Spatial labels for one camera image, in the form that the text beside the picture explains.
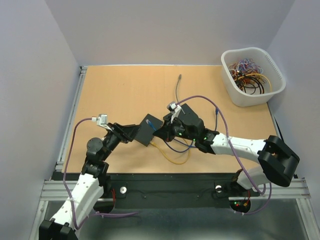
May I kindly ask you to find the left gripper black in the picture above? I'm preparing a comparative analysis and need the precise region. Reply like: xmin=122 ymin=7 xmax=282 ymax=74
xmin=100 ymin=122 xmax=142 ymax=161

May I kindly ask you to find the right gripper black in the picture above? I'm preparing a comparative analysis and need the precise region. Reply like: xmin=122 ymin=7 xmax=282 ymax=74
xmin=152 ymin=114 xmax=197 ymax=143

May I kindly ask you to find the black network switch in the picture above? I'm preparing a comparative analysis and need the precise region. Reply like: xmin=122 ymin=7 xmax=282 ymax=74
xmin=134 ymin=113 xmax=163 ymax=147

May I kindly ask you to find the blue ethernet cable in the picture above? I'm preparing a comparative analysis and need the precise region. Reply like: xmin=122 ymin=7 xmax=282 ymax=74
xmin=146 ymin=108 xmax=221 ymax=153

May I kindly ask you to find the yellow ethernet cable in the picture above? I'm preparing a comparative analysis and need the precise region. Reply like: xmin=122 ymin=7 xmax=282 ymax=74
xmin=149 ymin=139 xmax=192 ymax=165

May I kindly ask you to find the grey ethernet cable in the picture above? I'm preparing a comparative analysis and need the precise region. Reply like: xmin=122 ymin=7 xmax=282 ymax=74
xmin=174 ymin=73 xmax=187 ymax=116

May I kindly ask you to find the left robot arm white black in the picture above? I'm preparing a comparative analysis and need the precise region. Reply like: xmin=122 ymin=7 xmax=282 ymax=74
xmin=38 ymin=123 xmax=141 ymax=240

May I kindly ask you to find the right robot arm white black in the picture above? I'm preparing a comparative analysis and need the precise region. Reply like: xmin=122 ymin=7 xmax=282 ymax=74
xmin=153 ymin=103 xmax=300 ymax=195

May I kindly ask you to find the white plastic bin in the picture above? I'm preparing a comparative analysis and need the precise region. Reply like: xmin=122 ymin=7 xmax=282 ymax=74
xmin=220 ymin=47 xmax=286 ymax=107

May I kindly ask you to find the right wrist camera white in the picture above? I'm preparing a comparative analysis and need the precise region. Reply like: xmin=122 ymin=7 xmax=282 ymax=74
xmin=167 ymin=101 xmax=182 ymax=124

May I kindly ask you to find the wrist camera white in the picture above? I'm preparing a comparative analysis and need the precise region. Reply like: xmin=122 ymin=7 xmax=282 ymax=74
xmin=91 ymin=113 xmax=109 ymax=129
xmin=167 ymin=101 xmax=182 ymax=124

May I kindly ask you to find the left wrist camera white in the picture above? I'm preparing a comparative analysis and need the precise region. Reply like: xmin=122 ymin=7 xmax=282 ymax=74
xmin=91 ymin=113 xmax=109 ymax=129

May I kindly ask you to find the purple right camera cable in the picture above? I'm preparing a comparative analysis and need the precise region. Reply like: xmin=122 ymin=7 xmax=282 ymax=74
xmin=174 ymin=94 xmax=273 ymax=216

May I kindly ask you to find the purple camera cable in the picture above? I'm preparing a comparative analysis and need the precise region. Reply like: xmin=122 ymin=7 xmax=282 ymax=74
xmin=62 ymin=117 xmax=140 ymax=230
xmin=174 ymin=94 xmax=273 ymax=216

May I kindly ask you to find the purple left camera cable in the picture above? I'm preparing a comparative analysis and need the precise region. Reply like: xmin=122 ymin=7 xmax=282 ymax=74
xmin=62 ymin=117 xmax=140 ymax=230

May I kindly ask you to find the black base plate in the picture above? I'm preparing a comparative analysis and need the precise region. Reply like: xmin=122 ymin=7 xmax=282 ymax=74
xmin=93 ymin=173 xmax=258 ymax=213

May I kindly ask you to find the aluminium frame rail left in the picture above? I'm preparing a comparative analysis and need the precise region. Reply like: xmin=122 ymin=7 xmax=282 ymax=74
xmin=50 ymin=66 xmax=88 ymax=180

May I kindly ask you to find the aluminium frame rail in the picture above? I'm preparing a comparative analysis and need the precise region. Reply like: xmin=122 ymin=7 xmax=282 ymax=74
xmin=40 ymin=178 xmax=311 ymax=201
xmin=50 ymin=66 xmax=88 ymax=180

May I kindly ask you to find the tangle of coloured wires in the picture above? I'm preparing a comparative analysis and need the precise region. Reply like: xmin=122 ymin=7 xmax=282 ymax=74
xmin=228 ymin=56 xmax=273 ymax=95

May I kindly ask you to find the aluminium frame rail front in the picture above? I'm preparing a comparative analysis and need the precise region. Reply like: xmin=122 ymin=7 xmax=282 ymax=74
xmin=40 ymin=178 xmax=311 ymax=201

